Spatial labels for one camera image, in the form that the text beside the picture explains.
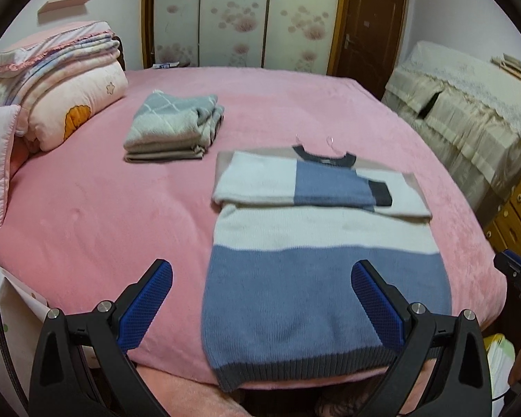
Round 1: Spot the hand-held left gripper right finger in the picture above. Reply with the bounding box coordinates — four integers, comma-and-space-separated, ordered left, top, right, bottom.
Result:
350, 259, 492, 417

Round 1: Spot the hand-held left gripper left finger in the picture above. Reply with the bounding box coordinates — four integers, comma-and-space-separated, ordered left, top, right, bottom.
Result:
28, 258, 174, 417

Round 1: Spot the colour block knit sweater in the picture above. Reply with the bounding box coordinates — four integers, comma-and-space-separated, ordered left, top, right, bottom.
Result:
201, 134, 453, 394

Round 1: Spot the yellow wooden drawer cabinet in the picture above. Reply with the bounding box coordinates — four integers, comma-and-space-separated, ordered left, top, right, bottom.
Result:
482, 174, 521, 265

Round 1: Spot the pale yellow green bundle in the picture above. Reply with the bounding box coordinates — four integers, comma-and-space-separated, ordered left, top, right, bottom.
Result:
482, 332, 519, 400

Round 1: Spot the pink bed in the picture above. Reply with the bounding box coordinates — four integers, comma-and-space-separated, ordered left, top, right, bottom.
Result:
0, 66, 511, 396

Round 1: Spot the white box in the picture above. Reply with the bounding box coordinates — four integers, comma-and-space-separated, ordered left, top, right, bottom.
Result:
0, 265, 48, 400

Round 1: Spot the cream lace covered furniture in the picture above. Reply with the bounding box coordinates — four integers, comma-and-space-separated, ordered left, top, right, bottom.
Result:
381, 40, 521, 222

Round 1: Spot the folded grey checked sweater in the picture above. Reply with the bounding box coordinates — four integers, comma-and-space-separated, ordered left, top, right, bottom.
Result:
124, 90, 225, 163

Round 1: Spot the dark wooden headboard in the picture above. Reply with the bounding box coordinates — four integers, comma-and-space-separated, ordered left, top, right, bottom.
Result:
113, 35, 127, 71

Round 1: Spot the folded striped pink quilt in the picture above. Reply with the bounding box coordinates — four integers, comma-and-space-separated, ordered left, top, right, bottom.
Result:
0, 21, 122, 107

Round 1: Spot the brown wooden door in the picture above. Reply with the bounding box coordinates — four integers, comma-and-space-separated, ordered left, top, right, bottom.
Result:
328, 0, 409, 100

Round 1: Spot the white pillow with pink ruffle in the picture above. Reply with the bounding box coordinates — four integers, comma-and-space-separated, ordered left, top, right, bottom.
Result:
0, 46, 44, 79

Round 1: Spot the floral sliding door wardrobe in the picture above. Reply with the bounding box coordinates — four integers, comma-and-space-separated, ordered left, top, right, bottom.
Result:
141, 0, 350, 74

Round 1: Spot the pink wall shelf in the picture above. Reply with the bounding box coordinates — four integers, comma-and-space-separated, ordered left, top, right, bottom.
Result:
37, 0, 96, 15

